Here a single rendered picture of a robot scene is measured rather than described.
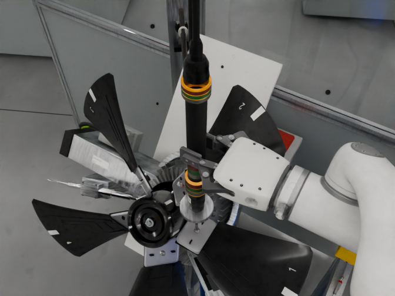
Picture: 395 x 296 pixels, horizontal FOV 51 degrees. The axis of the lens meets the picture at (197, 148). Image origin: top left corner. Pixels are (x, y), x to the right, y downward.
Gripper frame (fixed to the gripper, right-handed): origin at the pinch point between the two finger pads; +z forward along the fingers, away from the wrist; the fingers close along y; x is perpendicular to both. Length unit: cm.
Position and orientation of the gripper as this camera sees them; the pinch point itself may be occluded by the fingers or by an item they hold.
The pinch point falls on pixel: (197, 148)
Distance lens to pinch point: 70.0
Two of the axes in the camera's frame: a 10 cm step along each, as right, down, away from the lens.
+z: -8.6, -4.0, 3.0
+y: 5.1, -6.8, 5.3
